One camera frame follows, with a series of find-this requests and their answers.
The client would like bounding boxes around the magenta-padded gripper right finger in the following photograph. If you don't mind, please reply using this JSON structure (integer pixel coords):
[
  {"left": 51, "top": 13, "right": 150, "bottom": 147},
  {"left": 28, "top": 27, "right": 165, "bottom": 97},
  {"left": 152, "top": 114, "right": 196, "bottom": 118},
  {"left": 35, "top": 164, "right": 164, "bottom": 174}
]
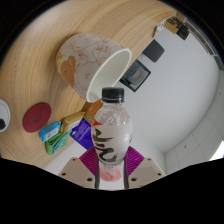
[{"left": 123, "top": 146, "right": 167, "bottom": 190}]

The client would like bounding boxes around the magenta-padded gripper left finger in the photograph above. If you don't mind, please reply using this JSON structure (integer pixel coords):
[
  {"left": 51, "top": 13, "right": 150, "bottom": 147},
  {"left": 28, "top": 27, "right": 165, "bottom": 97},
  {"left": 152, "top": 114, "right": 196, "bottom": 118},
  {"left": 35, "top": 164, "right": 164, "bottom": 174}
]
[{"left": 58, "top": 147, "right": 102, "bottom": 190}]

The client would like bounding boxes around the clear black-capped drink bottle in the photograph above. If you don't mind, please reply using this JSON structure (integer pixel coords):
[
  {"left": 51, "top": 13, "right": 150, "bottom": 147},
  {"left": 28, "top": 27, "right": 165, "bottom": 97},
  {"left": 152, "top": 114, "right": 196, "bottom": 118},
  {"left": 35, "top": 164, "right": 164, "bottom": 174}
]
[{"left": 90, "top": 87, "right": 134, "bottom": 183}]

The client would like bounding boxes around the green folded cloth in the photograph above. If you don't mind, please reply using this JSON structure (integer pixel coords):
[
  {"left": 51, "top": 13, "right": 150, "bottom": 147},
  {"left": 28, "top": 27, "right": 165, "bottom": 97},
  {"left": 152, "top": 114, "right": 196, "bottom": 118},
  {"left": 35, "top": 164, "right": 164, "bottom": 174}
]
[{"left": 45, "top": 129, "right": 73, "bottom": 156}]

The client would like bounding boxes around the purple box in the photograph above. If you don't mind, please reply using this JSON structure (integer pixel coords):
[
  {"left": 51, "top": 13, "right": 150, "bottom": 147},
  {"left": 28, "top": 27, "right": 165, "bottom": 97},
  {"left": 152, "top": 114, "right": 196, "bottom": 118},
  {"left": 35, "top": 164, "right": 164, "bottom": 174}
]
[{"left": 69, "top": 117, "right": 96, "bottom": 151}]

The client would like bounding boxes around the light blue packet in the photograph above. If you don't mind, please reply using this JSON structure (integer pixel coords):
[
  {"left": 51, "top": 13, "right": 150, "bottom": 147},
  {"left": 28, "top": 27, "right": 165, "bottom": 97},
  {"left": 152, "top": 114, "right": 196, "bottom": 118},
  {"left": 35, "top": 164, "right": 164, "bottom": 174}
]
[{"left": 39, "top": 121, "right": 62, "bottom": 143}]

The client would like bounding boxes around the tan box with white label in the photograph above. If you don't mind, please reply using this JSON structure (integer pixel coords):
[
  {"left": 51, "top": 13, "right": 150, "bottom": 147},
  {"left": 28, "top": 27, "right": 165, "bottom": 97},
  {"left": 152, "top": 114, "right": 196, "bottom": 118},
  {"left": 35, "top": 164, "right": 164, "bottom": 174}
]
[{"left": 59, "top": 111, "right": 86, "bottom": 134}]

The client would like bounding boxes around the flat round red coaster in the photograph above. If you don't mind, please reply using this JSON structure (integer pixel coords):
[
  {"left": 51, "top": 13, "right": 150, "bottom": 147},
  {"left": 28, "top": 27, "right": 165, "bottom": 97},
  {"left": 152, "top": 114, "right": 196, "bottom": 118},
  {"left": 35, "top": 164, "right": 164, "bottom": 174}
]
[{"left": 22, "top": 102, "right": 53, "bottom": 134}]

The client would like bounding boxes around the ceiling light panel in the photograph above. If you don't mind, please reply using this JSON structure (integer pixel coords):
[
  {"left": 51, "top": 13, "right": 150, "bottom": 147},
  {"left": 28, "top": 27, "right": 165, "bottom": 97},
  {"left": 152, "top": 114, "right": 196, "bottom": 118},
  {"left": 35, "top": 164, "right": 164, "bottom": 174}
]
[{"left": 209, "top": 141, "right": 224, "bottom": 162}]

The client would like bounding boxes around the grey mesh office chair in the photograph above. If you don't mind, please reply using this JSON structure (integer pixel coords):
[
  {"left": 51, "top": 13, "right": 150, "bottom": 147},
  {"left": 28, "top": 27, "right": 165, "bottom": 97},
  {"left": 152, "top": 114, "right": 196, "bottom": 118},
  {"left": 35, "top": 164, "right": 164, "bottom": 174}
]
[{"left": 119, "top": 59, "right": 152, "bottom": 93}]

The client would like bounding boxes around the white mug with bear print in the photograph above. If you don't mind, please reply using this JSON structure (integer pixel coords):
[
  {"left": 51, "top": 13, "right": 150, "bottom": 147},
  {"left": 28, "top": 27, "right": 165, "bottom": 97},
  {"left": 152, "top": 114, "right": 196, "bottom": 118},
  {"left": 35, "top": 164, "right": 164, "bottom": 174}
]
[{"left": 55, "top": 32, "right": 133, "bottom": 104}]

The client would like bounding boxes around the black office chair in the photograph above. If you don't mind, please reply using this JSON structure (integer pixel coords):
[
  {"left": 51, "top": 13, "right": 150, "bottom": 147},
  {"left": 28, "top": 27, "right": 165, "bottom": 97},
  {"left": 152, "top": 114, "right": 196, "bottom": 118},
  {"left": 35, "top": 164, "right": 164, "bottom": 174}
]
[{"left": 142, "top": 39, "right": 166, "bottom": 63}]

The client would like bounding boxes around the white and green leaflet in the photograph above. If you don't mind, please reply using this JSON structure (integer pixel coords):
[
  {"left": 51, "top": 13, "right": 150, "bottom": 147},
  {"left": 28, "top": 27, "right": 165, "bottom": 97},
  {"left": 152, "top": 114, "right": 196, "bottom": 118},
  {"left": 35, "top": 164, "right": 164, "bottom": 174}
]
[{"left": 153, "top": 20, "right": 166, "bottom": 36}]

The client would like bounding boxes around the wooden glass-door shelf unit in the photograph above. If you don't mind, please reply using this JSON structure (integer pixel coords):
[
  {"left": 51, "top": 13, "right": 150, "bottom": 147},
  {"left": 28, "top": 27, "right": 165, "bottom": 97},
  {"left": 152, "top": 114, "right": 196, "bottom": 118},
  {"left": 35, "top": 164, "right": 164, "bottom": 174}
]
[{"left": 184, "top": 18, "right": 218, "bottom": 58}]

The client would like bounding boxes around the dark box on wooden stand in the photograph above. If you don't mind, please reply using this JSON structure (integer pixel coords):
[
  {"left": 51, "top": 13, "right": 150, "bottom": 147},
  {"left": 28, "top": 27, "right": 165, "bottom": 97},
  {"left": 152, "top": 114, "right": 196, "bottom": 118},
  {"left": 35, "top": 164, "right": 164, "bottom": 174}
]
[{"left": 165, "top": 14, "right": 191, "bottom": 41}]

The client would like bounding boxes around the white round cable grommet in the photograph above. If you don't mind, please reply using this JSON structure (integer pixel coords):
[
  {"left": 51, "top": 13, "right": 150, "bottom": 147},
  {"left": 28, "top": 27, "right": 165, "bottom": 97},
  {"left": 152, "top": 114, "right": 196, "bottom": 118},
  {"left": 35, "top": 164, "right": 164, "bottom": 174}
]
[{"left": 0, "top": 98, "right": 12, "bottom": 133}]

